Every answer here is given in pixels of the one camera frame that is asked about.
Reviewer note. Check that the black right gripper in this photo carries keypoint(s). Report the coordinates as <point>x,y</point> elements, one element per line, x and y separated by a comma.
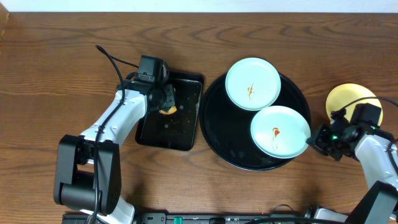
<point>316,141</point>

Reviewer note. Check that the black rectangular water tray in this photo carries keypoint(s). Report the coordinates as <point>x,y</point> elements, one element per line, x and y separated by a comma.
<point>176,130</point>

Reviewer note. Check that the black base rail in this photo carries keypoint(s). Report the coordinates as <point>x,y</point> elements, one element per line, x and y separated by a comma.
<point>161,218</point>

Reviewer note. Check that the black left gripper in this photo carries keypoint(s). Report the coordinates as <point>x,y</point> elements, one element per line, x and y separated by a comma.
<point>170,98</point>

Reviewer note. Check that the yellow plastic plate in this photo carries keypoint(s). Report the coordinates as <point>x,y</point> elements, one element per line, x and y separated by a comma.
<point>346,93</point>

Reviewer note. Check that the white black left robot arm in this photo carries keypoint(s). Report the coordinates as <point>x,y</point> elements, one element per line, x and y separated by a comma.
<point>88,170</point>

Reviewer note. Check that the pale green plate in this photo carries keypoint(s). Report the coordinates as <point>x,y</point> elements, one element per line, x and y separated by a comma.
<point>252,84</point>
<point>280,132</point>

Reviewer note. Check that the yellow green scrub sponge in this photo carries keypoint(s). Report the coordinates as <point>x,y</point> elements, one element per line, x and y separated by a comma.
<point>168,110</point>

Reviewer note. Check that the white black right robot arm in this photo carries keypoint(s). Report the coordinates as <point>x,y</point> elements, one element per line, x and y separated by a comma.
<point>376,151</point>

